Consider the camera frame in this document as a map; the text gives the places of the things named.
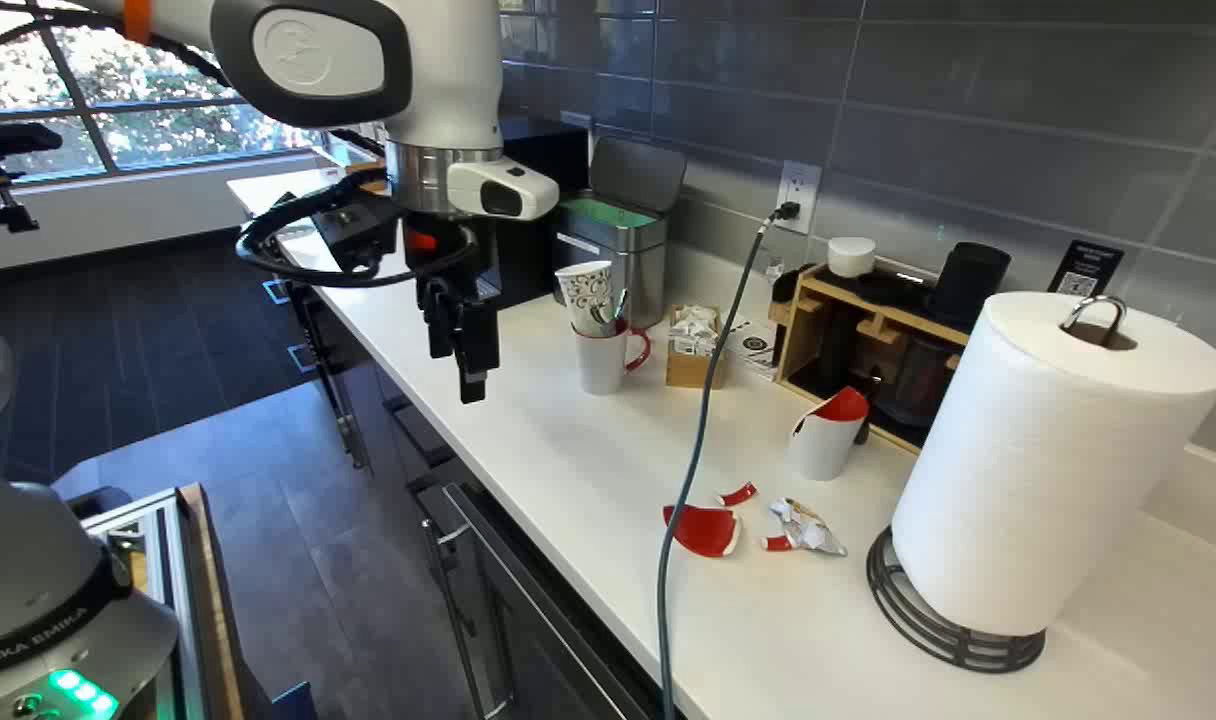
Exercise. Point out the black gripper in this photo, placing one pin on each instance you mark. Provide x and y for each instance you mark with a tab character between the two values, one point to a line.
449	275

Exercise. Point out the broken white mug red inside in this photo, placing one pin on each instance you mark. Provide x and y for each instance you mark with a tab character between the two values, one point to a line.
822	445

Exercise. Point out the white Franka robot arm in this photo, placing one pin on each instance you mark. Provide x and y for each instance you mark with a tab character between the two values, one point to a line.
449	67

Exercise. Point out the large red mug shard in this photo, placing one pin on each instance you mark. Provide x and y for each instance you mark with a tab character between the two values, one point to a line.
703	528

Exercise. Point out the small red mug shard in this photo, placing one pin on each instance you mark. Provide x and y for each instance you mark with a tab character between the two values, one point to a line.
778	543
739	494

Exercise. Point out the dark wood base cabinet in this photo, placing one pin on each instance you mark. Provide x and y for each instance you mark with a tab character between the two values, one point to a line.
368	440

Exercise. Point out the stainless steel box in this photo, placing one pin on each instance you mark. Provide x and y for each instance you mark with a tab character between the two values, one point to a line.
635	253

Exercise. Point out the black Keurig coffee maker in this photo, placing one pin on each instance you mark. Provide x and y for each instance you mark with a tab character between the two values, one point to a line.
547	147

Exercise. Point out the small box of packets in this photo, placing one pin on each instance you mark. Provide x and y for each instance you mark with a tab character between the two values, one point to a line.
695	351

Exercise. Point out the stainless undercounter appliance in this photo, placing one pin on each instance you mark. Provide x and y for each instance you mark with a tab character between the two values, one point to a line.
500	626

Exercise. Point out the wooden countertop organizer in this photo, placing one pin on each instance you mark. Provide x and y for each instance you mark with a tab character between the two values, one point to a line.
822	335

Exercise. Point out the crumpled white wrapper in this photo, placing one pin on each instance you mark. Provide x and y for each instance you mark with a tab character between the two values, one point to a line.
808	528

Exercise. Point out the small white cup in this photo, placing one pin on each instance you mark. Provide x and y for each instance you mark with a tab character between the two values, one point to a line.
850	256

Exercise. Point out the black tripod stand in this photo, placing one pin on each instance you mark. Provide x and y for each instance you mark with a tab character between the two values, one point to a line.
1	140

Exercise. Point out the black canister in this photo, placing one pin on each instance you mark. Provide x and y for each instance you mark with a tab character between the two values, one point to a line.
970	283

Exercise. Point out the white paper towel roll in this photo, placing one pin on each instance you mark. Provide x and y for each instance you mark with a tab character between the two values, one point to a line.
1035	466

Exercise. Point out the small black sign card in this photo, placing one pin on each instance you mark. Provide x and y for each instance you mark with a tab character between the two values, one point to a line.
1086	266

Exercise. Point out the aluminium robot cart frame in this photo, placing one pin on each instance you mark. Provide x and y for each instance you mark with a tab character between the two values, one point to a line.
160	562

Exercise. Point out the white wall outlet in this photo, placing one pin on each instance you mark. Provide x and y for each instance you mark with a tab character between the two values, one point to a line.
797	185

